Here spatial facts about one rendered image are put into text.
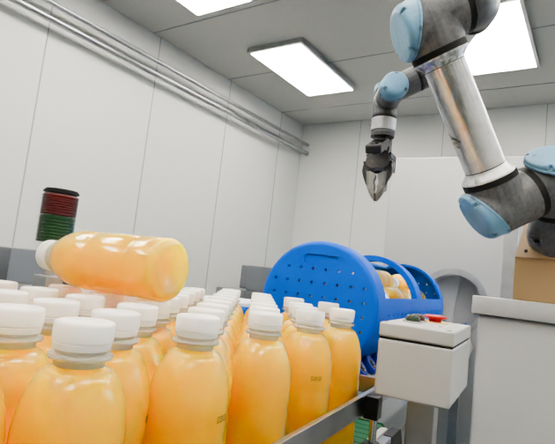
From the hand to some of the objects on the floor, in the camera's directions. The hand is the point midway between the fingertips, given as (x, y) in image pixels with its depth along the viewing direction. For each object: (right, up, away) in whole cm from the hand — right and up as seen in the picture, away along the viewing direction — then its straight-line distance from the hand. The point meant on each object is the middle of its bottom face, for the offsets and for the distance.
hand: (374, 196), depth 145 cm
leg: (+65, -163, +125) cm, 215 cm away
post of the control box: (-18, -132, -81) cm, 156 cm away
